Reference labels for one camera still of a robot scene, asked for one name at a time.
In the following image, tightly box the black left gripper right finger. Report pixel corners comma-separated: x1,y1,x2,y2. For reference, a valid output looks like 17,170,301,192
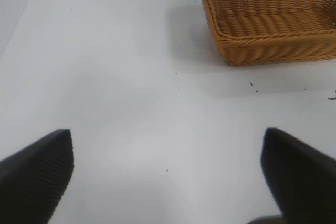
260,127,336,224

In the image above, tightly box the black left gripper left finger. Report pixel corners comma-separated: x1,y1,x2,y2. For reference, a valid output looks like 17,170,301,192
0,129,76,224

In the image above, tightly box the brown woven wicker basket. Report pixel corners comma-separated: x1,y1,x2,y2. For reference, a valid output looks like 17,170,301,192
199,0,336,66

